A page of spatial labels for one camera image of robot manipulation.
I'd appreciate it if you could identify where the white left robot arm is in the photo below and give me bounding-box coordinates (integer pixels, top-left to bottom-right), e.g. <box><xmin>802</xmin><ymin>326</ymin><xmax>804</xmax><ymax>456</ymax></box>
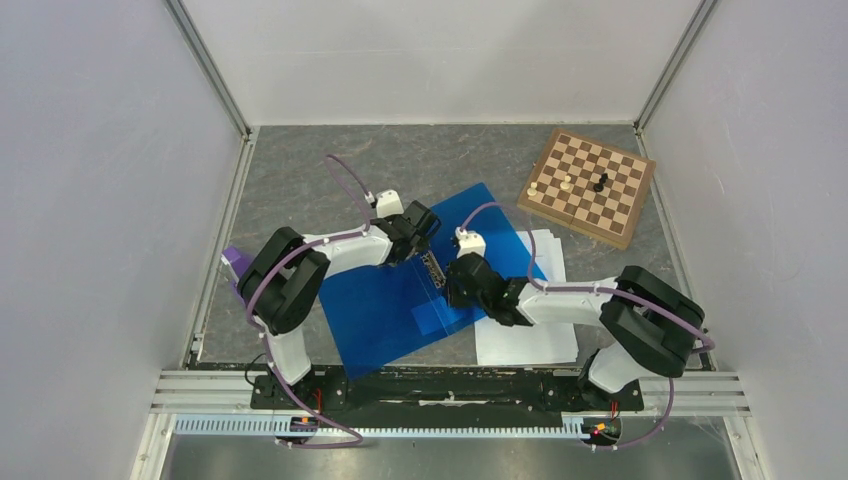
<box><xmin>220</xmin><ymin>201</ymin><xmax>441</xmax><ymax>408</ymax></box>

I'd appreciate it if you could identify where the aluminium frame post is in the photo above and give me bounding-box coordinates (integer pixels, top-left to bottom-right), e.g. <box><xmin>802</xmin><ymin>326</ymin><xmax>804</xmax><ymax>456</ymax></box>
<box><xmin>163</xmin><ymin>0</ymin><xmax>253</xmax><ymax>140</ymax></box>
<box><xmin>633</xmin><ymin>0</ymin><xmax>719</xmax><ymax>137</ymax></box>

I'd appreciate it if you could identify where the wooden chessboard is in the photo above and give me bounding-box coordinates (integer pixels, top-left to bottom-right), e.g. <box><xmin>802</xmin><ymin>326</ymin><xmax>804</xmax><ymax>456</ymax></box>
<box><xmin>517</xmin><ymin>128</ymin><xmax>656</xmax><ymax>250</ymax></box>

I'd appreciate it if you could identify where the aluminium frame post right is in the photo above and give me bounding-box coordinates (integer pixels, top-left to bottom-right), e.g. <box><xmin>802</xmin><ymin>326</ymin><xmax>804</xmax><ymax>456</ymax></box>
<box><xmin>633</xmin><ymin>0</ymin><xmax>719</xmax><ymax>137</ymax></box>

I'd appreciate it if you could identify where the aluminium frame post left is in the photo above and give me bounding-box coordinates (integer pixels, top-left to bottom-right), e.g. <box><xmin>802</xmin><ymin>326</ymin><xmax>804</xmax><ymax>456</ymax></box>
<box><xmin>163</xmin><ymin>0</ymin><xmax>253</xmax><ymax>140</ymax></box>

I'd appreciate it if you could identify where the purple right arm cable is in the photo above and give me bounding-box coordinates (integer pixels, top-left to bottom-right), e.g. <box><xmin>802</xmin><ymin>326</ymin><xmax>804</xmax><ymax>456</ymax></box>
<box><xmin>457</xmin><ymin>201</ymin><xmax>717</xmax><ymax>453</ymax></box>

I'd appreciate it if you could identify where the metal folder clip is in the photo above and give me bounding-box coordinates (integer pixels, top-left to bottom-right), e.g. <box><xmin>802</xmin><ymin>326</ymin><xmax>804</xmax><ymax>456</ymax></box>
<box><xmin>421</xmin><ymin>251</ymin><xmax>446</xmax><ymax>289</ymax></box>

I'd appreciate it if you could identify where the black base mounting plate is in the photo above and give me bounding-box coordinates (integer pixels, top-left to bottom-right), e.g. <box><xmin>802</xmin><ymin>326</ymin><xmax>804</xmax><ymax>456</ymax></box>
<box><xmin>250</xmin><ymin>365</ymin><xmax>644</xmax><ymax>429</ymax></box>

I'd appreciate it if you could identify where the blue plastic folder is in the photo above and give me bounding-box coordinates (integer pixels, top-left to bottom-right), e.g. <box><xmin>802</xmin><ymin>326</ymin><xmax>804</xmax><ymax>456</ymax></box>
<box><xmin>319</xmin><ymin>183</ymin><xmax>530</xmax><ymax>380</ymax></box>

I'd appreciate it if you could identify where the white slotted cable duct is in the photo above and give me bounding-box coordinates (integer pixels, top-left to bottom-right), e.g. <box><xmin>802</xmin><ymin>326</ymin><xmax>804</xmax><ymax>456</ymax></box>
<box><xmin>174</xmin><ymin>414</ymin><xmax>611</xmax><ymax>440</ymax></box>

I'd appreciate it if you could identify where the purple plastic object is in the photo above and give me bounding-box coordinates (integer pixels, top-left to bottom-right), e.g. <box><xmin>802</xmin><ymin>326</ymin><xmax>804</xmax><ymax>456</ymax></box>
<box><xmin>220</xmin><ymin>246</ymin><xmax>254</xmax><ymax>306</ymax></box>

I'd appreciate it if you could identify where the black chess piece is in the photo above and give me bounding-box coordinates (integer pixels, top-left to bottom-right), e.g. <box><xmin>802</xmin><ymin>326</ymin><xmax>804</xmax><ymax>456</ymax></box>
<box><xmin>593</xmin><ymin>173</ymin><xmax>609</xmax><ymax>193</ymax></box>

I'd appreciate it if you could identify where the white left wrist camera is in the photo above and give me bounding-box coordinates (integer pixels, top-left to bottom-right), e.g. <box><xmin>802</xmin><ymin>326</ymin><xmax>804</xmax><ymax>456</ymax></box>
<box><xmin>365</xmin><ymin>189</ymin><xmax>404</xmax><ymax>218</ymax></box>

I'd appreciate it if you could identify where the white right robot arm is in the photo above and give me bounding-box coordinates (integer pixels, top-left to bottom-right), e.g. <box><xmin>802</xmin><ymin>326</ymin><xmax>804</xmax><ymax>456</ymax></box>
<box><xmin>446</xmin><ymin>253</ymin><xmax>715</xmax><ymax>408</ymax></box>

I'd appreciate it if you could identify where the white paper sheet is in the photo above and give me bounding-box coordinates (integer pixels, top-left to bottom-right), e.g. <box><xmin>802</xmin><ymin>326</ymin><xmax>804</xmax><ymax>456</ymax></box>
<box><xmin>474</xmin><ymin>229</ymin><xmax>579</xmax><ymax>366</ymax></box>

